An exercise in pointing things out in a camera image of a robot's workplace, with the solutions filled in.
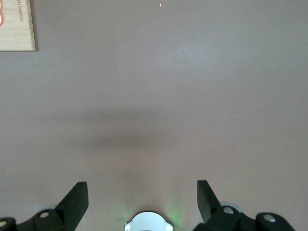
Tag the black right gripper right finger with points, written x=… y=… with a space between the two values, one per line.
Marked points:
x=209 y=207

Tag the orange slice toy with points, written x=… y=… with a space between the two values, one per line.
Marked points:
x=1 y=20

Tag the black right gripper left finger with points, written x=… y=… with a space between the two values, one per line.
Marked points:
x=72 y=207

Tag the brown table cover sheet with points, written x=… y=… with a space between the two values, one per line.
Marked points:
x=154 y=96

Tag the bamboo cutting board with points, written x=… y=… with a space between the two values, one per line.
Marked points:
x=14 y=36

